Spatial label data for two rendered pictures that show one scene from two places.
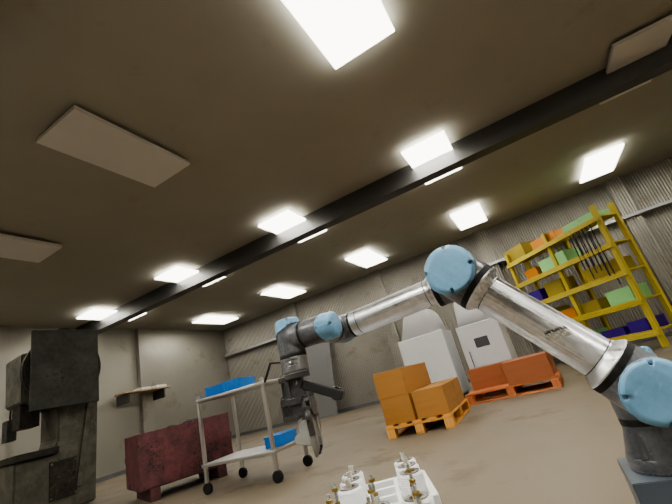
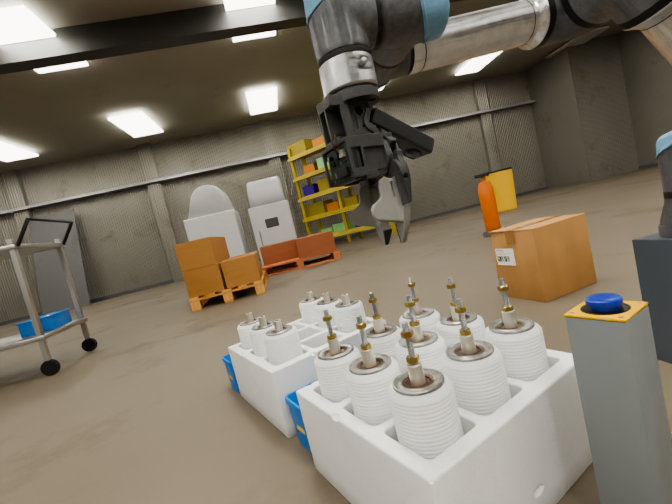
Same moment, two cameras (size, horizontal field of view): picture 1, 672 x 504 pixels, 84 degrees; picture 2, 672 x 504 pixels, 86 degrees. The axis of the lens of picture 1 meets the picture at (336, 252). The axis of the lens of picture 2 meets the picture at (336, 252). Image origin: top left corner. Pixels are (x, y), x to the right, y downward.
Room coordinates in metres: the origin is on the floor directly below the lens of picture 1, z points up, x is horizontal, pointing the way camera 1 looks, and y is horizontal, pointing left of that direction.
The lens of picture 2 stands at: (0.70, 0.53, 0.51)
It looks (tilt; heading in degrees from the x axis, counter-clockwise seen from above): 5 degrees down; 328
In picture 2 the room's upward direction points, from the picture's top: 14 degrees counter-clockwise
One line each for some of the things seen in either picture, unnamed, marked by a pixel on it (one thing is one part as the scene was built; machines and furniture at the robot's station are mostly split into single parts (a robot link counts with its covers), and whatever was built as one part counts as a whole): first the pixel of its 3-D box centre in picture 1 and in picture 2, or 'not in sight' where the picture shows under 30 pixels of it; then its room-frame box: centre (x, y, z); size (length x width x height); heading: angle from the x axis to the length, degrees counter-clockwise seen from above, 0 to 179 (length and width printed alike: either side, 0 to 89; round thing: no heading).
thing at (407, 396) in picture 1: (423, 392); (227, 265); (4.66, -0.57, 0.33); 1.11 x 0.79 x 0.65; 152
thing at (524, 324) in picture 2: not in sight; (511, 326); (1.08, -0.04, 0.25); 0.08 x 0.08 x 0.01
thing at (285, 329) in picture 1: (290, 338); (338, 23); (1.09, 0.19, 0.77); 0.09 x 0.08 x 0.11; 67
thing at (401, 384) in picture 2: not in sight; (418, 382); (1.09, 0.20, 0.25); 0.08 x 0.08 x 0.01
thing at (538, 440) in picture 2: not in sight; (435, 418); (1.20, 0.07, 0.09); 0.39 x 0.39 x 0.18; 88
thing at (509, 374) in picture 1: (510, 377); (298, 252); (5.42, -1.82, 0.20); 1.15 x 0.76 x 0.40; 64
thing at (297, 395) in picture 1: (298, 396); (358, 140); (1.09, 0.20, 0.61); 0.09 x 0.08 x 0.12; 86
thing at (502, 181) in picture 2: not in sight; (501, 190); (4.44, -5.55, 0.36); 0.47 x 0.46 x 0.72; 156
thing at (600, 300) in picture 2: not in sight; (604, 304); (0.91, 0.01, 0.32); 0.04 x 0.04 x 0.02
